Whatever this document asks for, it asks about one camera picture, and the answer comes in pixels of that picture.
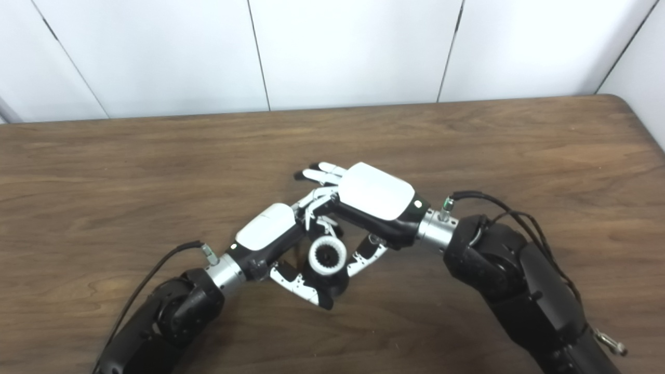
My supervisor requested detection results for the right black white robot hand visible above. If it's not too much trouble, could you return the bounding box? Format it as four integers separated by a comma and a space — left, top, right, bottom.
291, 162, 432, 278

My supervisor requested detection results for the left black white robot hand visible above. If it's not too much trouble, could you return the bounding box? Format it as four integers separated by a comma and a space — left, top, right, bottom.
227, 203, 344, 311

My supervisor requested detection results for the white plastic ring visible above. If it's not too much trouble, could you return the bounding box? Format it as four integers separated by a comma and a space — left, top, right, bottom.
309, 236, 348, 276

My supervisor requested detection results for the round black plastic part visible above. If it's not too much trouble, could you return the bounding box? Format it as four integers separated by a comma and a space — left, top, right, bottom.
299, 244, 350, 301

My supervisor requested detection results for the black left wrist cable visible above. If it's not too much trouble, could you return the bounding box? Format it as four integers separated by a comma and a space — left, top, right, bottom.
96, 241, 219, 364

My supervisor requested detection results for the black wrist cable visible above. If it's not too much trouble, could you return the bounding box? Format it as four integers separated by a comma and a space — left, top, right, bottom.
439, 191, 585, 307
96, 241, 219, 364

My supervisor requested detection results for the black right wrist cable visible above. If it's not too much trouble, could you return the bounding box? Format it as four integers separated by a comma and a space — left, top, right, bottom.
439, 191, 585, 307

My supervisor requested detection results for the loose silver cable plug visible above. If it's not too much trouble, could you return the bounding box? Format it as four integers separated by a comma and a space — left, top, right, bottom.
592, 328, 628, 357

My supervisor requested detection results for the gray wall corner post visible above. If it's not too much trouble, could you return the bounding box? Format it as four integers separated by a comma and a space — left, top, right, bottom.
0, 95, 24, 124

